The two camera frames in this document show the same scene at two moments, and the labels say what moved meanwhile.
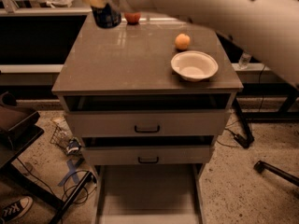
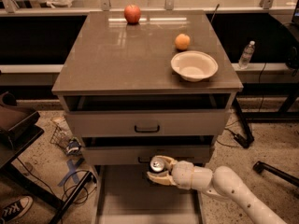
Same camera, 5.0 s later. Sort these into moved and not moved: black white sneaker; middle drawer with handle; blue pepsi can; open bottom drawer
Moved: blue pepsi can
Not moved: open bottom drawer; black white sneaker; middle drawer with handle
